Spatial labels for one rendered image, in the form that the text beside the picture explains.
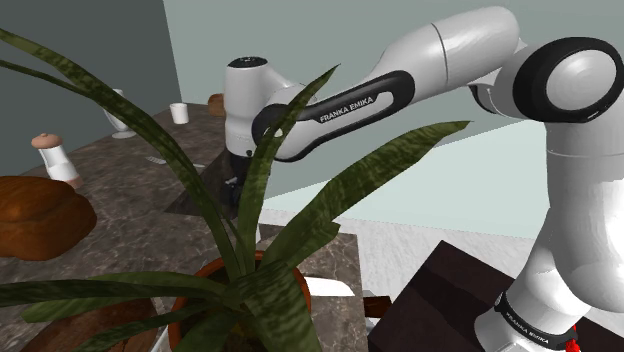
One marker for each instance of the small brown round object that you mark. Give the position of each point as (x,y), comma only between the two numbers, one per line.
(217,106)

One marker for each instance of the white flat object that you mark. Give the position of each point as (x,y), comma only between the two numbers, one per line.
(329,286)

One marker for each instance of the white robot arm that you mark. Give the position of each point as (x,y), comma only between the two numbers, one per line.
(575,229)

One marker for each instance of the white goblet vase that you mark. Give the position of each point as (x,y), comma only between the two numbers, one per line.
(118,124)

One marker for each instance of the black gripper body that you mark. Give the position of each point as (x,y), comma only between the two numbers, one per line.
(237,170)

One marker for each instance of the brown bread loaf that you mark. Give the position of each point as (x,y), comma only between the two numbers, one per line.
(39,219)

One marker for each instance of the dark brown robot stand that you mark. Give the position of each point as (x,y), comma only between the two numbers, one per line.
(438,292)

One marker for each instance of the small grey utensil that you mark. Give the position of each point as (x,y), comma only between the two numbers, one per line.
(156,160)

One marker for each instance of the green plant in terracotta pot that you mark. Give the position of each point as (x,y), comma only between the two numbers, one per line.
(273,302)

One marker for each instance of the brown round wooden board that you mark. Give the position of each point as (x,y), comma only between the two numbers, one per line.
(97,324)

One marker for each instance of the white grinder with wooden top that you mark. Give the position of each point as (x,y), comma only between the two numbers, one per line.
(58,163)

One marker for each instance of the white cup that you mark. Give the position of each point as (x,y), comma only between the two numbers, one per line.
(179,113)

